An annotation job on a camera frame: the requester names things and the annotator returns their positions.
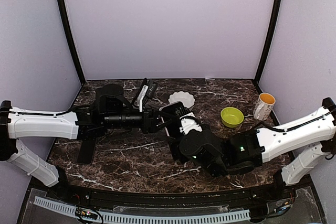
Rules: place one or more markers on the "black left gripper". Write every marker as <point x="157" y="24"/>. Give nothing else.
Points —
<point x="150" y="120"/>

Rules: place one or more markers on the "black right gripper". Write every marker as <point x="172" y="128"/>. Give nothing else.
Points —
<point x="174" y="144"/>

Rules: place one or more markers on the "black smartphone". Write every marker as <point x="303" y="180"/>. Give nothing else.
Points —
<point x="172" y="113"/>
<point x="86" y="153"/>

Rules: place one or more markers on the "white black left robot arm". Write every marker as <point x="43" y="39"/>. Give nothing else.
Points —
<point x="110" y="110"/>

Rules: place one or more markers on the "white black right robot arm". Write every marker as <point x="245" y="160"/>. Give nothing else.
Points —
<point x="243" y="152"/>

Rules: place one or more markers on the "white scalloped bowl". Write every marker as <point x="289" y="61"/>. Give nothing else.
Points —
<point x="186" y="98"/>

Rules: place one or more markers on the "green bowl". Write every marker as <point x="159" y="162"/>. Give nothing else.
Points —
<point x="231" y="117"/>

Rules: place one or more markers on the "white mug yellow inside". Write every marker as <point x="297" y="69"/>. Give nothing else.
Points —
<point x="264" y="106"/>

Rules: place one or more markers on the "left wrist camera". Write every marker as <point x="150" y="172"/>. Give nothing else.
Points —
<point x="146" y="91"/>

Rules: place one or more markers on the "black front table rail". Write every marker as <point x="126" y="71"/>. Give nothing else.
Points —
<point x="247" y="198"/>

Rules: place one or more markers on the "white slotted cable duct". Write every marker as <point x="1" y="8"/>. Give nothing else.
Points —
<point x="141" y="215"/>

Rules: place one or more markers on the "black right corner post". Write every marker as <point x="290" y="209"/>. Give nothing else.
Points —
<point x="268" y="40"/>

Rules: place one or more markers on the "black corner post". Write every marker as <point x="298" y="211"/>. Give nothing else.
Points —
<point x="70" y="41"/>
<point x="268" y="40"/>

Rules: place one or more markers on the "black left corner post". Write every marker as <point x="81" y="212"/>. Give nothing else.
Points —
<point x="70" y="41"/>

